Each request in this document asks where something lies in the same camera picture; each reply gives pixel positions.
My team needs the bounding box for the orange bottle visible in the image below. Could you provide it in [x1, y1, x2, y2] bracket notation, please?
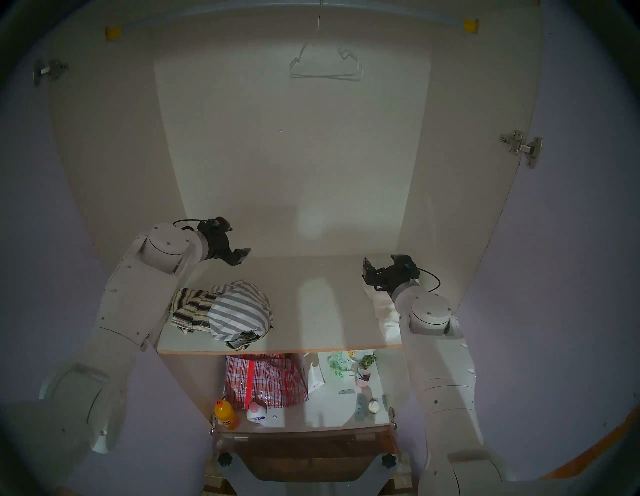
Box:
[214, 398, 240, 431]

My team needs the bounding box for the black beige striped top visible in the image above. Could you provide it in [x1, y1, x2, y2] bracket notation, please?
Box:
[169, 287, 221, 335]

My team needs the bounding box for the metal closet rod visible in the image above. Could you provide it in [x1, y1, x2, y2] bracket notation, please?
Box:
[107, 4, 478, 36]

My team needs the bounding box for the brown wooden drawer front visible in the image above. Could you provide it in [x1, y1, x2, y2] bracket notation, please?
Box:
[212, 431, 396, 481]

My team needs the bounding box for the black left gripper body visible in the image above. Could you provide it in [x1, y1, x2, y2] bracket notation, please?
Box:
[198, 224, 234, 264]

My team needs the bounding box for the white carton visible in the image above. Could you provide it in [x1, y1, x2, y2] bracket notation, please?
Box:
[306, 360, 326, 394]

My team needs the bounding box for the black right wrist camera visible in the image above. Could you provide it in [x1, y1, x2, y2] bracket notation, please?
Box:
[391, 254, 419, 280]

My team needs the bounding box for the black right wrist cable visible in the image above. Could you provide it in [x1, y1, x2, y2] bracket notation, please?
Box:
[417, 267, 441, 294]

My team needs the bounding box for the lavender wardrobe door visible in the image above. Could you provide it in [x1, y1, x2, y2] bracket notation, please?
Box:
[0, 45, 216, 496]
[400, 30, 640, 481]

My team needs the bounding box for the red plaid woven bag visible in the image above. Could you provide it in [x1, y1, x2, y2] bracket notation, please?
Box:
[225, 353, 310, 410]

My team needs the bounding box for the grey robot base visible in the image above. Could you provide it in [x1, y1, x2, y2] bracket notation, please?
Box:
[202, 452, 414, 496]

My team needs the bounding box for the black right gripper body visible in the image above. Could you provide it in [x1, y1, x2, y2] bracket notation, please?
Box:
[373, 267, 416, 294]

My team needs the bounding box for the white wire hanger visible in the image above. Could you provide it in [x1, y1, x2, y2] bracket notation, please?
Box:
[289, 0, 363, 82]

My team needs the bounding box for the grey white striped top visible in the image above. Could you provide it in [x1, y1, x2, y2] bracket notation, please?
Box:
[207, 280, 274, 351]

